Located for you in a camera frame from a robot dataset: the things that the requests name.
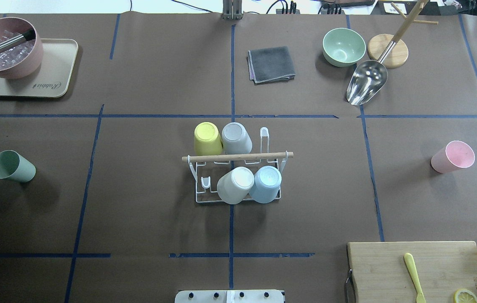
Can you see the pink cup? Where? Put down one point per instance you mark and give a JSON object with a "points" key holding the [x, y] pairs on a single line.
{"points": [[456, 155]]}

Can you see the green cup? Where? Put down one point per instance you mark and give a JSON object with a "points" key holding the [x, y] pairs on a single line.
{"points": [[14, 167]]}

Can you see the grey cup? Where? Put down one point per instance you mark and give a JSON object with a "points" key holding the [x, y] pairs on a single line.
{"points": [[235, 139]]}

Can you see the yellow cup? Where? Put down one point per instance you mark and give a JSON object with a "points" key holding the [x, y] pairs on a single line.
{"points": [[207, 140]]}

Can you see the white cup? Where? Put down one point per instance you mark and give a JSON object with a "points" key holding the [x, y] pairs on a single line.
{"points": [[234, 186]]}

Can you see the light blue cup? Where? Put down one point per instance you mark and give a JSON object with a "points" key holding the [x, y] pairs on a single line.
{"points": [[267, 181]]}

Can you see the grey folded cloth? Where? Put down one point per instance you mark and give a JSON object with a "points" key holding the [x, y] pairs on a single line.
{"points": [[270, 65]]}

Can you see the green bowl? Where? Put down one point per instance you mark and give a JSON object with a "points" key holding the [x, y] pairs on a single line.
{"points": [[343, 47]]}

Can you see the metal scoop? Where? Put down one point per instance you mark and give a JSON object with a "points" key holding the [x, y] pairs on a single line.
{"points": [[368, 78]]}

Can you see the wooden mug tree stand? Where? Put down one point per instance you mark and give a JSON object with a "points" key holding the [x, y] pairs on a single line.
{"points": [[399, 54]]}

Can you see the beige serving tray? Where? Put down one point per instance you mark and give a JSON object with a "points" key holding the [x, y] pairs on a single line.
{"points": [[52, 78]]}

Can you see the yellow plastic knife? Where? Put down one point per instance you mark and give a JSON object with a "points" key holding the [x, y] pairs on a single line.
{"points": [[412, 271]]}

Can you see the pink bowl with ice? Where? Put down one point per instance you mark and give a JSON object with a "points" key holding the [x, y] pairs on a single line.
{"points": [[21, 48]]}

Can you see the lemon slice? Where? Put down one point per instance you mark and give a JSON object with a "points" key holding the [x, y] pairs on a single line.
{"points": [[464, 295]]}

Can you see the white wire cup holder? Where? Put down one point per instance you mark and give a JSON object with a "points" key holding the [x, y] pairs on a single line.
{"points": [[207, 170]]}

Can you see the aluminium frame post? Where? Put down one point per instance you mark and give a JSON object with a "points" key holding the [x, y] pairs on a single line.
{"points": [[232, 9]]}

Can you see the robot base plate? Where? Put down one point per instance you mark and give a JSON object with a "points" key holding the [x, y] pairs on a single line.
{"points": [[231, 296]]}

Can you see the metal ice scoop handle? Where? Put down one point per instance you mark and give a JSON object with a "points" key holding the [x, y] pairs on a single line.
{"points": [[17, 40]]}

